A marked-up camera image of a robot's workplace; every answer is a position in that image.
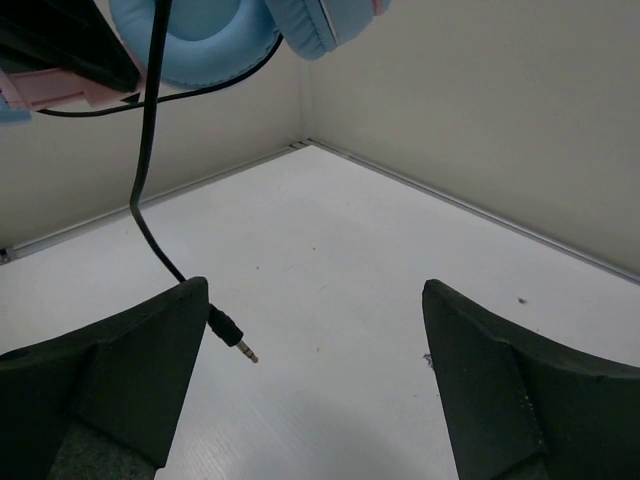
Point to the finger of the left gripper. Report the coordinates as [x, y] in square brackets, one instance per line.
[38, 35]

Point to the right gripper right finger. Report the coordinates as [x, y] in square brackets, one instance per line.
[518, 405]

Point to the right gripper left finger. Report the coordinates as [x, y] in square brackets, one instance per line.
[103, 401]

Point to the blue pink cat-ear headphones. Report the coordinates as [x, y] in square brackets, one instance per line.
[209, 46]

